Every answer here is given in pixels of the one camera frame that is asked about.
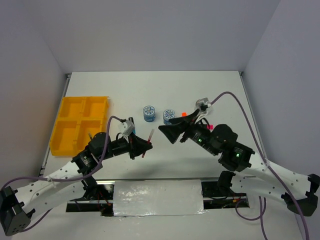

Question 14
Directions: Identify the red gel pen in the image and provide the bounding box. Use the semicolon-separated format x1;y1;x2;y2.
141;129;155;158

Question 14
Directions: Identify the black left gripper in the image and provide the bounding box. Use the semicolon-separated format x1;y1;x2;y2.
98;131;153;161

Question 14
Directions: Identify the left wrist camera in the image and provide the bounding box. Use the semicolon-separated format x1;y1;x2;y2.
118;119;133;137

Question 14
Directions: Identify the pink capped black highlighter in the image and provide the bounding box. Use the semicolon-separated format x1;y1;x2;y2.
207;124;214;130

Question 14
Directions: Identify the blue round jar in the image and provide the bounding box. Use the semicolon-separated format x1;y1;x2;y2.
162;109;176;125
142;105;156;123

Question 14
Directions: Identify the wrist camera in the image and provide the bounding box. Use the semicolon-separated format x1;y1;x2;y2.
194;97;213;123
118;119;133;137

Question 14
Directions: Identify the blue capped black highlighter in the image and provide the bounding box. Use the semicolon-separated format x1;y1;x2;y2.
128;117;136;134

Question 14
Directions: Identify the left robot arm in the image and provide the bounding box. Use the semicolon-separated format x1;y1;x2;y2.
0;132;153;237

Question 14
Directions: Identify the yellow compartment tray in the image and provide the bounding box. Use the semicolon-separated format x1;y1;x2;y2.
49;96;109;157

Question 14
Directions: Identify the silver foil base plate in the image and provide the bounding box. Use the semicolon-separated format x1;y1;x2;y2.
113;179;205;217

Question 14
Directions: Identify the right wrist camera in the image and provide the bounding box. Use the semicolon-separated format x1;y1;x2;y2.
194;97;213;123

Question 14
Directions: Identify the white tape roll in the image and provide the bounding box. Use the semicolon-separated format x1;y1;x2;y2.
194;98;212;112

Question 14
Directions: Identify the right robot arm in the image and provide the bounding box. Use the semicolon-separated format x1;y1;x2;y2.
158;111;320;217

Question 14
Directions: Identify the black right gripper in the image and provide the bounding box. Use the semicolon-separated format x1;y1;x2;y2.
157;108;219;156

